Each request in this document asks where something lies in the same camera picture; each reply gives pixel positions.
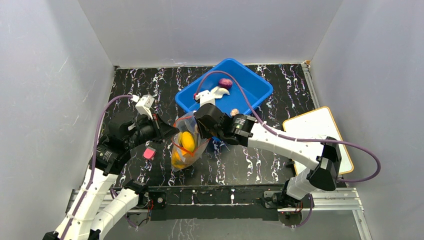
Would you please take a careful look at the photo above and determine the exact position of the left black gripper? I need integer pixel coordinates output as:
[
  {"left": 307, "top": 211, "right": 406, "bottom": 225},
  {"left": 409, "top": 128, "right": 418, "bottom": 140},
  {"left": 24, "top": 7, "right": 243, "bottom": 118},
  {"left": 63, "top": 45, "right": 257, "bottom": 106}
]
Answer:
[{"left": 125, "top": 111, "right": 180, "bottom": 149}]

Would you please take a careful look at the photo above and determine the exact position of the yellow mango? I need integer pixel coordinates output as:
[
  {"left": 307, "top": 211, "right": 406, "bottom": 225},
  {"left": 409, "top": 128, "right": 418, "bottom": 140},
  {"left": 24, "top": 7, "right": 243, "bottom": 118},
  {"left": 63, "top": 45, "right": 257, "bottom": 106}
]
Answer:
[{"left": 180, "top": 131, "right": 196, "bottom": 153}]

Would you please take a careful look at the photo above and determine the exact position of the clear zip top bag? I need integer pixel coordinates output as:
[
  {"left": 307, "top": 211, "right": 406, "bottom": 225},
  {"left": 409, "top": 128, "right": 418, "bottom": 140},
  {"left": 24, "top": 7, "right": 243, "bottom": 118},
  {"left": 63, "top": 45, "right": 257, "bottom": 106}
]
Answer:
[{"left": 171, "top": 111, "right": 210, "bottom": 171}]

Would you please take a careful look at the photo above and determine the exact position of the orange bell pepper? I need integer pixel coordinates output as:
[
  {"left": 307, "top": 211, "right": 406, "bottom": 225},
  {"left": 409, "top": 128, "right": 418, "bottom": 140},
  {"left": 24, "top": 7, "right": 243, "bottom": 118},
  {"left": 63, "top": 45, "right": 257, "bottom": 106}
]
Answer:
[{"left": 171, "top": 151, "right": 186, "bottom": 169}]

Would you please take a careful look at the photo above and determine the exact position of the purple onion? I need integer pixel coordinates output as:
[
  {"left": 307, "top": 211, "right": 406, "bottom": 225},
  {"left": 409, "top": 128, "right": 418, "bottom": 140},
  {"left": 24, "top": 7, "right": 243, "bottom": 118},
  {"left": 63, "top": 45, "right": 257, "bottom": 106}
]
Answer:
[{"left": 218, "top": 78, "right": 233, "bottom": 90}]

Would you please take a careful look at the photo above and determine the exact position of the white mushroom piece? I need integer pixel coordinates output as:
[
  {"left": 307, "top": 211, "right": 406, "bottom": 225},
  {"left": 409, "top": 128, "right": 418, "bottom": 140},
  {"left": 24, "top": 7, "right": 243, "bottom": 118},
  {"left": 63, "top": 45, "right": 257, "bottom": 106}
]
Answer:
[{"left": 211, "top": 86, "right": 230, "bottom": 99}]

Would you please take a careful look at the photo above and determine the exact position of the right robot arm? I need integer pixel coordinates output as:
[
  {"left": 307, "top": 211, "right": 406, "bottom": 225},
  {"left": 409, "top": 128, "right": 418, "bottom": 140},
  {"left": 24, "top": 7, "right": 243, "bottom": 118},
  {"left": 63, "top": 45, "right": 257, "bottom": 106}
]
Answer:
[{"left": 193, "top": 103, "right": 342, "bottom": 207}]

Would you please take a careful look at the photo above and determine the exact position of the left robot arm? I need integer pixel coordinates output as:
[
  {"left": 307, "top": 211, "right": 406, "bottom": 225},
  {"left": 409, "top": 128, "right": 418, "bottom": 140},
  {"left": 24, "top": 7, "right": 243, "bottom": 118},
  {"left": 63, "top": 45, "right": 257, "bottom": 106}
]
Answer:
[{"left": 43, "top": 112, "right": 179, "bottom": 240}]

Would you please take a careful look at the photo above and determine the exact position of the pink eraser block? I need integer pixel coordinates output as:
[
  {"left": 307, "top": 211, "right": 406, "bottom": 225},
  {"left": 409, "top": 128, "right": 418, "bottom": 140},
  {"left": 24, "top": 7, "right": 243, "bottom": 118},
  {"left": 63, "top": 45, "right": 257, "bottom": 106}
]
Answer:
[{"left": 142, "top": 147, "right": 157, "bottom": 161}]

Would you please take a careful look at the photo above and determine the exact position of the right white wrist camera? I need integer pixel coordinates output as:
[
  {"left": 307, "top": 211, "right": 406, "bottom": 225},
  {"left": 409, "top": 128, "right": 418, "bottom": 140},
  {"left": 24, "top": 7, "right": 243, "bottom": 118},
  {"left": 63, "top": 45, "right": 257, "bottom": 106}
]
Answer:
[{"left": 194, "top": 90, "right": 216, "bottom": 108}]

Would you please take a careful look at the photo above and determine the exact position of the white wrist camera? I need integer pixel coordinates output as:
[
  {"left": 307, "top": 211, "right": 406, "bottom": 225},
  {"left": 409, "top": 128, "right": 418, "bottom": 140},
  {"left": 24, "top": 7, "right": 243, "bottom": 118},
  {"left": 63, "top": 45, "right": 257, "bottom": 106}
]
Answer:
[
  {"left": 194, "top": 90, "right": 216, "bottom": 108},
  {"left": 131, "top": 94, "right": 155, "bottom": 120}
]

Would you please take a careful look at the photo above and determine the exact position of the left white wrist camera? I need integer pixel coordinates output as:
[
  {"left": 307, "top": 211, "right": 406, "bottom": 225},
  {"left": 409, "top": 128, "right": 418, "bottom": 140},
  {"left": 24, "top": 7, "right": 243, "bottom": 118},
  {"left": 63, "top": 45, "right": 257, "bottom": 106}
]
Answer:
[{"left": 131, "top": 94, "right": 155, "bottom": 120}]

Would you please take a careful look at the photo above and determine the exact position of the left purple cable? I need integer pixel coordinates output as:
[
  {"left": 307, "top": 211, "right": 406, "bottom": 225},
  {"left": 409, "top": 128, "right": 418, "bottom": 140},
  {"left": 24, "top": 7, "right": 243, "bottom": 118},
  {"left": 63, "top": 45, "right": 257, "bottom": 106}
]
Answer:
[{"left": 59, "top": 94, "right": 140, "bottom": 240}]

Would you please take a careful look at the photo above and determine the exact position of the purple cable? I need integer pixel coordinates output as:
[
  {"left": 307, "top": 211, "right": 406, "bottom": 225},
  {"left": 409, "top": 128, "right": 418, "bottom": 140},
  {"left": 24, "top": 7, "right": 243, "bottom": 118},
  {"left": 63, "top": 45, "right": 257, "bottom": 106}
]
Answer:
[
  {"left": 193, "top": 70, "right": 382, "bottom": 184},
  {"left": 59, "top": 94, "right": 140, "bottom": 240}
]

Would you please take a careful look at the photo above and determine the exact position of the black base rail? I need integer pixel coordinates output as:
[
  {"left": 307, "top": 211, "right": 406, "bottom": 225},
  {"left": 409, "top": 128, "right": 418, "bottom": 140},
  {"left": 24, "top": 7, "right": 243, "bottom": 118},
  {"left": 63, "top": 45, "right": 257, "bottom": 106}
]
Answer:
[{"left": 115, "top": 180, "right": 316, "bottom": 223}]

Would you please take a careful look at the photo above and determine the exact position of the white board wooden frame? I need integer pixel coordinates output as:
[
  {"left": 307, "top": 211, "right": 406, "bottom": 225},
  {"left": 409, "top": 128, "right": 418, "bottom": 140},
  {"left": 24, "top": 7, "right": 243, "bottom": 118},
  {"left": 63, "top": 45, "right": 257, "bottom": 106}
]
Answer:
[{"left": 282, "top": 106, "right": 355, "bottom": 175}]

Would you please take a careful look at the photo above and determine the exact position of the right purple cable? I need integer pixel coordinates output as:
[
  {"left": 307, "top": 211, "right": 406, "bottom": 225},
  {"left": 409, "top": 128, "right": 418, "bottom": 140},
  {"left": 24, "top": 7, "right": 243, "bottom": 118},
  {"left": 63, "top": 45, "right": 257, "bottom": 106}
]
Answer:
[{"left": 193, "top": 70, "right": 382, "bottom": 184}]

